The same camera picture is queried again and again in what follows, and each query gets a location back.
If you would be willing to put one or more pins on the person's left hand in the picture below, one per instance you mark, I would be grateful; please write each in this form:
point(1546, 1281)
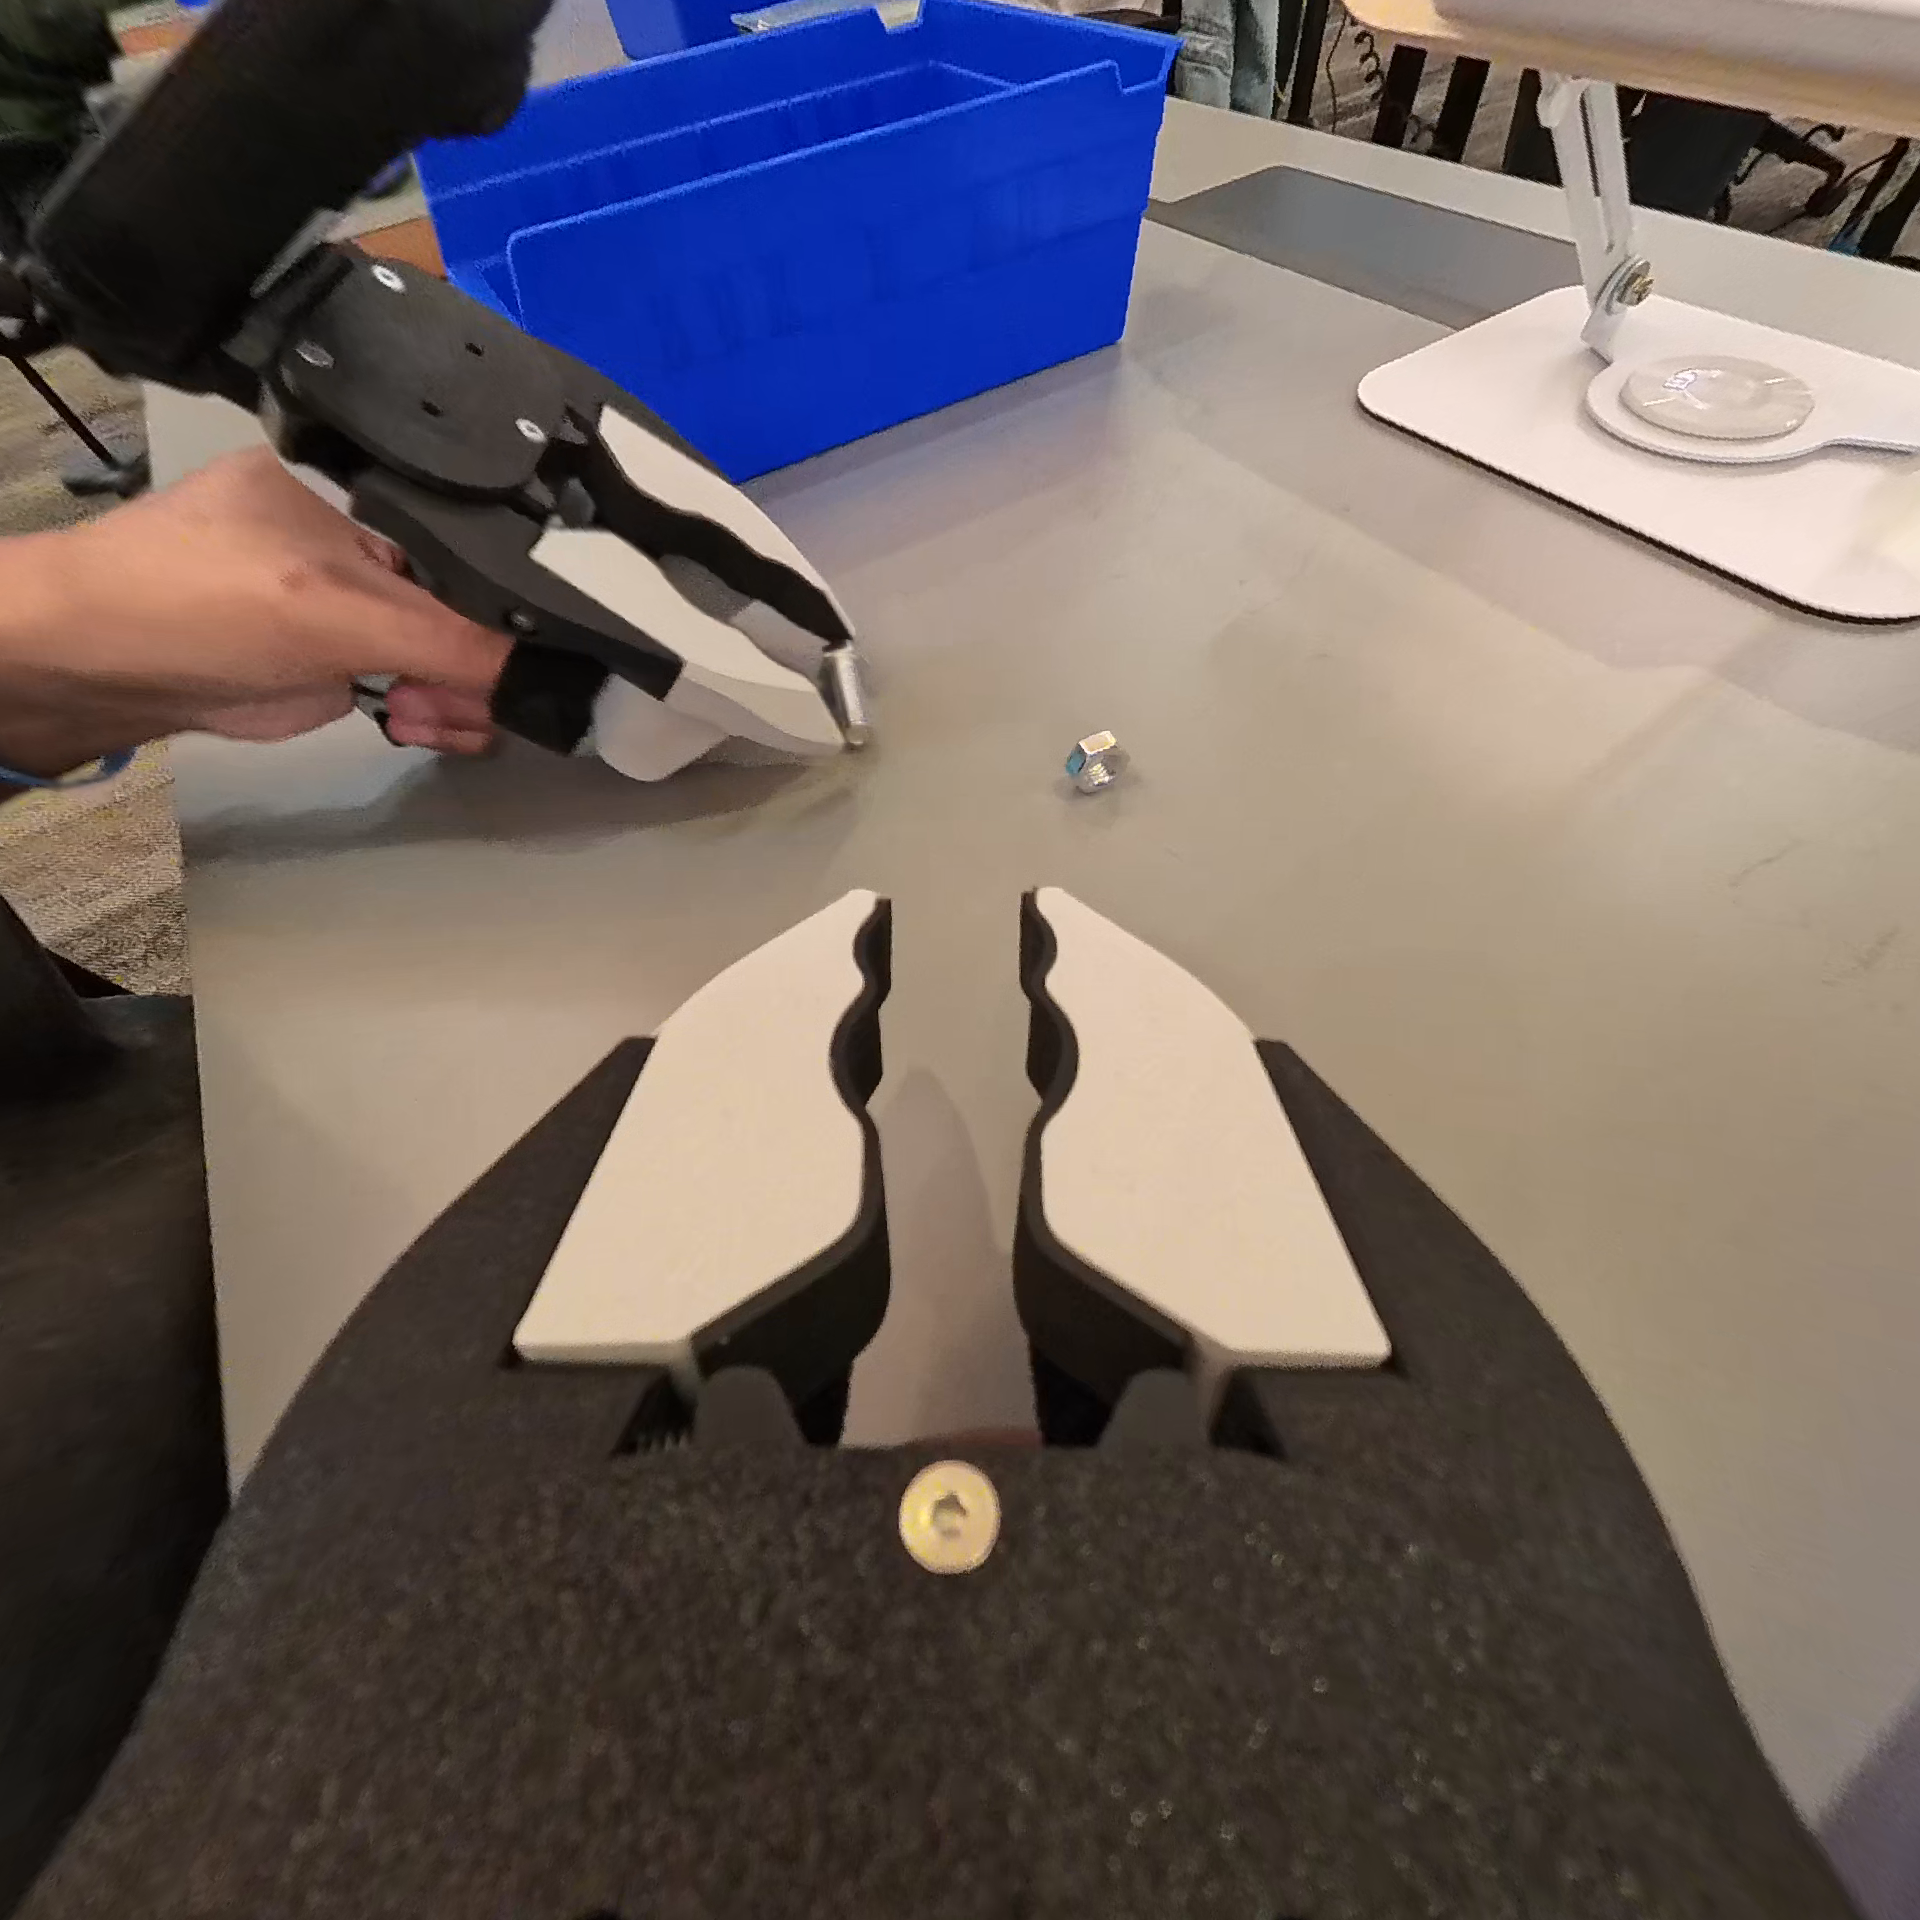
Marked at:
point(241, 616)

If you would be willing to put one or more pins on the silver hex nut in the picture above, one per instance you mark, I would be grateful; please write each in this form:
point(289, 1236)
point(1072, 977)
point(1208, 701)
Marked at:
point(1090, 760)

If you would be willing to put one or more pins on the grey desk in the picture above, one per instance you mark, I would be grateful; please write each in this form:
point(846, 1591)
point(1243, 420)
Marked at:
point(1440, 902)

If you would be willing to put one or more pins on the grey metal plate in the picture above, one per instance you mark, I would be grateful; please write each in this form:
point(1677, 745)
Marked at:
point(826, 17)

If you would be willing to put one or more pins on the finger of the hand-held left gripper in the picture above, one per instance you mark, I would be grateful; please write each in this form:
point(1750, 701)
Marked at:
point(736, 541)
point(645, 616)

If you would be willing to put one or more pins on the silver bolt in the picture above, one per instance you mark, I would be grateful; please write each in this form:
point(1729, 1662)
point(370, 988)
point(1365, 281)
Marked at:
point(852, 697)

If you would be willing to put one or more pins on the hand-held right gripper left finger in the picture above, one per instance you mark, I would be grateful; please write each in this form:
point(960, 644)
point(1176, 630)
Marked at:
point(706, 1187)

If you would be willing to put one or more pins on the white document stand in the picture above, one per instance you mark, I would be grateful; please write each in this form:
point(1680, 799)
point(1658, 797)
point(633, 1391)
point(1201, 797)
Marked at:
point(1680, 451)

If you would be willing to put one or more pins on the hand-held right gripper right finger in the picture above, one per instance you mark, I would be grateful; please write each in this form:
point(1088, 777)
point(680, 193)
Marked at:
point(1201, 1187)

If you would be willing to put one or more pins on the blue plastic bin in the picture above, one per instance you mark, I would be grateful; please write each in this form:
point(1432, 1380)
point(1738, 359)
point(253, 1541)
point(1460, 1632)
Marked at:
point(841, 300)
point(811, 77)

